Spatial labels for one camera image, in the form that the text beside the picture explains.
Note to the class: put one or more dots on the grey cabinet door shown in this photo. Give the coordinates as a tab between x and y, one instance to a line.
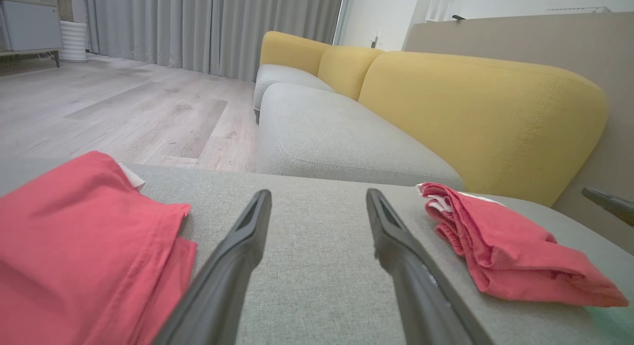
29	25

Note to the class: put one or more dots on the red Bulls basketball jersey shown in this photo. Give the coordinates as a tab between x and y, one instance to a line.
74	246

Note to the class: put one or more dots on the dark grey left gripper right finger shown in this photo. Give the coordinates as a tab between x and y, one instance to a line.
421	295

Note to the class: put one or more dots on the grey pleated curtain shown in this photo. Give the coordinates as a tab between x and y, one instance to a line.
198	28

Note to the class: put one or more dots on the white ribbed plant pot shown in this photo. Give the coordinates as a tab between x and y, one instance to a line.
73	40

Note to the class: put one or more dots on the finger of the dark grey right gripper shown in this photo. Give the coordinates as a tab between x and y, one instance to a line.
614	206

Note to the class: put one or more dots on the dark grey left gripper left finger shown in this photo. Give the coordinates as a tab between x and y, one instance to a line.
223	285

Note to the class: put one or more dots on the grey sofa seat cushion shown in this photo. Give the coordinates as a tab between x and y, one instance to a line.
282	75
337	137

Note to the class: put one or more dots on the yellow sofa back cushion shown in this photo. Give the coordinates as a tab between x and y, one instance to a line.
346	70
470	122

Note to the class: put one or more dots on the red Bulls basketball shorts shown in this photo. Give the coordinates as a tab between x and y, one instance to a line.
515	256

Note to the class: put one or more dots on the white and green TV cabinet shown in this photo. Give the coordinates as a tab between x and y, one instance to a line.
25	53

